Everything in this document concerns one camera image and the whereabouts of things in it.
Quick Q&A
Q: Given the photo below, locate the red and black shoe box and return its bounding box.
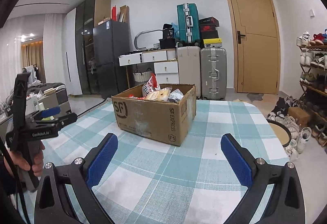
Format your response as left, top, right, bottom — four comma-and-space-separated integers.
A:
199, 25, 219, 33

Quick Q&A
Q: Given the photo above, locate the teal suitcase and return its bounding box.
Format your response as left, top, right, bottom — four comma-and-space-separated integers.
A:
177, 3, 200, 44

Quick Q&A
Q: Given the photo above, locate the stack of shoe boxes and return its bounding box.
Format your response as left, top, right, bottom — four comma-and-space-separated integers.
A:
199, 17, 219, 26

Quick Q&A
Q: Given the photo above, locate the tall cardboard piece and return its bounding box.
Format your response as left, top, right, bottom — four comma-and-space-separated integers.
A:
119, 5, 129, 23

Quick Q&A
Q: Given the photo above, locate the person's left hand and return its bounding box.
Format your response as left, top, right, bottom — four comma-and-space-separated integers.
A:
11, 141, 46, 176

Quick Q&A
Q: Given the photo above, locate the oval mirror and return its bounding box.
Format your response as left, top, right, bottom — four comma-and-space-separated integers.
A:
134, 29, 164, 51

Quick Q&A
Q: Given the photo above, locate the dark glass display cabinet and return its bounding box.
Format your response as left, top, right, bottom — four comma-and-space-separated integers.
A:
75, 0, 111, 95

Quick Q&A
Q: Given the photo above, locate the white red-print snack packet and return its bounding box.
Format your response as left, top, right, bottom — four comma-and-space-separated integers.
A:
141, 73, 161, 98

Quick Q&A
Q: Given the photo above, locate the person's left forearm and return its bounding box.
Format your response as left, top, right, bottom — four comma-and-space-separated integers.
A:
0, 155, 25, 224

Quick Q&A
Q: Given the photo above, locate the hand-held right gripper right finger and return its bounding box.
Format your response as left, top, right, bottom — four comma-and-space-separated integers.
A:
221, 134, 306, 224

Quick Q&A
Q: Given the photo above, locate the pile of shoes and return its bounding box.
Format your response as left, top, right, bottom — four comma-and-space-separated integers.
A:
267, 96, 327, 160

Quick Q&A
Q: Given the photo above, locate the black cable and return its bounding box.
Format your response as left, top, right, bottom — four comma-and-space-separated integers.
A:
0, 136, 30, 224

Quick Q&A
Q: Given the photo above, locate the wooden door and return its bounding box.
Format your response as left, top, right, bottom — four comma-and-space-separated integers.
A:
222, 0, 281, 95

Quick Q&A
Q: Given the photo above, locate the black printed box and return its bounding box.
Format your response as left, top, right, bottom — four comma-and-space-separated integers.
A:
162, 23, 175, 40

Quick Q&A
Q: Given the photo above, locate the small brown cardboard box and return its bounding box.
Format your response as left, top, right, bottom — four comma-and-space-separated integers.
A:
287, 107, 311, 127

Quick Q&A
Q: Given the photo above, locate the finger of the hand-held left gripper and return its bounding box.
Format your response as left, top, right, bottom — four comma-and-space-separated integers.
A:
38, 107, 61, 118
52, 112, 77, 129

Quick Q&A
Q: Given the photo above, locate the round stool beige top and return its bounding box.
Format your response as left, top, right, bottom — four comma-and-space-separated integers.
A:
266, 122, 292, 147

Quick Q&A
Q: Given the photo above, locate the black refrigerator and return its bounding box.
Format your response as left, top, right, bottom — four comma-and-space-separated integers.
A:
92, 20, 131, 99

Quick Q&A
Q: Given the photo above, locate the grey sofa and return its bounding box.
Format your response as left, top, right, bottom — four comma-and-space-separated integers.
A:
24, 82, 72, 118

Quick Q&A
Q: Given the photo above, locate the shoe rack with shoes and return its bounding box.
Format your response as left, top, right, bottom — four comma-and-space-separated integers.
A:
296, 27, 327, 112

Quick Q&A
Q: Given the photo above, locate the yellow curtain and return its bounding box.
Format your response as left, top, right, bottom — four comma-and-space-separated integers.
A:
20, 43, 46, 84

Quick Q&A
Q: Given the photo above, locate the yellow bread packet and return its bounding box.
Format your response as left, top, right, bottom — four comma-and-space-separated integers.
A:
145, 87, 171, 102

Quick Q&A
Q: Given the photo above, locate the silver suitcase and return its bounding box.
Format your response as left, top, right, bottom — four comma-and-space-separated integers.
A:
200, 47, 227, 100

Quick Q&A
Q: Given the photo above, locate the beige suitcase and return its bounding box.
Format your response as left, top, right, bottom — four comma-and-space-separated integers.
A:
177, 46, 201, 98

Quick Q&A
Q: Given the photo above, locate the white sheer curtain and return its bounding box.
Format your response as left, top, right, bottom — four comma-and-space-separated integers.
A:
0, 27, 23, 107

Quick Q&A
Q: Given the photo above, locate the wooden shoe rack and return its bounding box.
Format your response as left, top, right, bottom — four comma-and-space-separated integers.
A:
299, 45, 327, 117

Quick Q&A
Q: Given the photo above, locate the woven laundry basket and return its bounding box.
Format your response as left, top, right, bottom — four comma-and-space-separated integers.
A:
132, 68, 154, 83

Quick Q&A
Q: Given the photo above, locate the dark silver snack packet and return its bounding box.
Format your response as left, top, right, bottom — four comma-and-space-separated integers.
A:
167, 88, 185, 104

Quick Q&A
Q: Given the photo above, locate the white drawer desk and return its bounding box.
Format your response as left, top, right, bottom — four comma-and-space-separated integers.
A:
118, 49, 180, 86

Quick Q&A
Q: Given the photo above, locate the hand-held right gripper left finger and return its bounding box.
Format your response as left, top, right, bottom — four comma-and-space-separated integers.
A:
34, 133, 119, 224

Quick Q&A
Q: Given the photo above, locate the oval floor mat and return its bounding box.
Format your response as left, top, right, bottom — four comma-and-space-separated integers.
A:
235, 92, 266, 103

